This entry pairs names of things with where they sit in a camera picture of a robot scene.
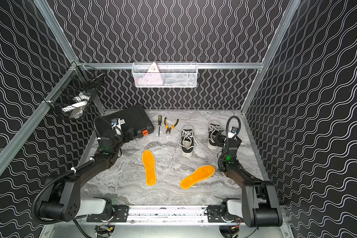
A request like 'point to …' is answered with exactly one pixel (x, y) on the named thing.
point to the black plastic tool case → (135, 118)
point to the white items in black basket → (76, 109)
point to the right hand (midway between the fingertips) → (227, 131)
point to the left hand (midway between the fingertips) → (123, 125)
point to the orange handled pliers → (168, 129)
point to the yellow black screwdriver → (159, 122)
